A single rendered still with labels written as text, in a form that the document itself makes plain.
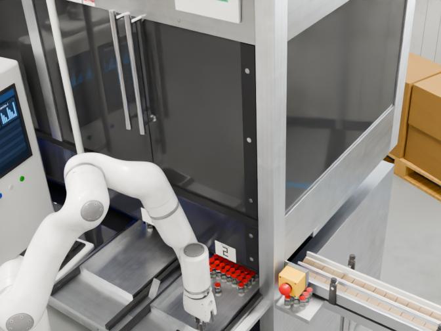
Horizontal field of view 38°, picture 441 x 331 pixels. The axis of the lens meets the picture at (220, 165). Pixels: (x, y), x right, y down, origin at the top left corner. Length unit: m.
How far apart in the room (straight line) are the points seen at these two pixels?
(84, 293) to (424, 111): 2.48
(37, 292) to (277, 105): 0.81
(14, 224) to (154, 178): 1.05
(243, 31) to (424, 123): 2.51
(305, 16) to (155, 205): 0.65
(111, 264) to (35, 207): 0.44
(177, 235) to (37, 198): 1.01
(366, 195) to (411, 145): 1.58
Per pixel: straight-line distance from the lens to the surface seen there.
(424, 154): 4.19
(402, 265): 3.71
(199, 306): 1.99
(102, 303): 2.27
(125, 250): 2.46
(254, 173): 1.91
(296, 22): 1.74
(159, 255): 2.41
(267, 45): 1.68
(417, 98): 4.06
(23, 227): 2.64
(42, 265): 1.74
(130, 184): 1.65
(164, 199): 1.68
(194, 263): 1.85
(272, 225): 1.98
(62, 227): 1.66
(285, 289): 2.07
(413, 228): 3.97
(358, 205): 2.64
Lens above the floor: 2.47
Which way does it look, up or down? 34 degrees down
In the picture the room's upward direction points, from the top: 3 degrees counter-clockwise
